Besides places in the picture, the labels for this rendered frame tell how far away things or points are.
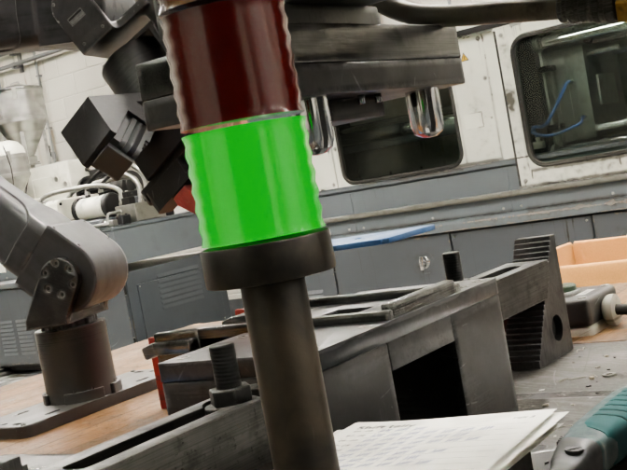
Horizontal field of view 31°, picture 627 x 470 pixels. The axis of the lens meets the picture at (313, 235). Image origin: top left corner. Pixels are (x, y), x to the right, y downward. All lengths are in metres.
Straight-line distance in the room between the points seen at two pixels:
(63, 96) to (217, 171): 10.46
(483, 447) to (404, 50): 0.27
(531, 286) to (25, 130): 8.42
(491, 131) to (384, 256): 0.94
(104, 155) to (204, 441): 0.43
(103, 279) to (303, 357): 0.65
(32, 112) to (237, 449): 8.68
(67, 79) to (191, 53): 10.40
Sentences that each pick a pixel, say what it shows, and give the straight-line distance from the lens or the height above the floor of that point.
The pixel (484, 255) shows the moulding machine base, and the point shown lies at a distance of 5.75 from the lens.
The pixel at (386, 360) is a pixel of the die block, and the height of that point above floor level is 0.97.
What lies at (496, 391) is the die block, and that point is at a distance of 0.68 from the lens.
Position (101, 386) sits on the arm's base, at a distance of 1.00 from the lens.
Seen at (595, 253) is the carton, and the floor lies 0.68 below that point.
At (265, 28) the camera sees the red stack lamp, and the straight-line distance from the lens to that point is 0.33.
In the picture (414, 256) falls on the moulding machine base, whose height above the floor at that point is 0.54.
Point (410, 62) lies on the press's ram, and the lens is 0.64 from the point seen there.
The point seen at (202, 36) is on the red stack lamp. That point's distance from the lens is 0.32.
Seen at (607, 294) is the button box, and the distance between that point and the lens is 0.96.
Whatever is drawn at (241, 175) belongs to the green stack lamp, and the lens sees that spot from 0.32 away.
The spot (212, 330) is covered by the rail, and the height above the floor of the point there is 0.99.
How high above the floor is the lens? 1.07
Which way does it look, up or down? 3 degrees down
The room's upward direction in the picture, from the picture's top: 10 degrees counter-clockwise
